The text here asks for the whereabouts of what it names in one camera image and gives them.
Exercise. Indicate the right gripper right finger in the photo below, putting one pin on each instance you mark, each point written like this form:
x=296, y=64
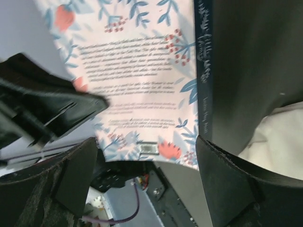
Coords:
x=241, y=194

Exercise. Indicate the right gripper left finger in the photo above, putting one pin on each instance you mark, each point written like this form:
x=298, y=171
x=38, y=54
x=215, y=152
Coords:
x=51, y=193

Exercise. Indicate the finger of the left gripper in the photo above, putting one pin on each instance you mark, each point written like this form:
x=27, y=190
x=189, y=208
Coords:
x=39, y=106

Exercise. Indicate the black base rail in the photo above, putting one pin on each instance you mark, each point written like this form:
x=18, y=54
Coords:
x=167, y=195

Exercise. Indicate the cream canvas backpack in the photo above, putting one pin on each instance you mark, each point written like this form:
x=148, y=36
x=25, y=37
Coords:
x=277, y=142

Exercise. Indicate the floral cover book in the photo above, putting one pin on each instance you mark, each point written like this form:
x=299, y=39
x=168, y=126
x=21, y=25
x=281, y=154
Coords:
x=141, y=56

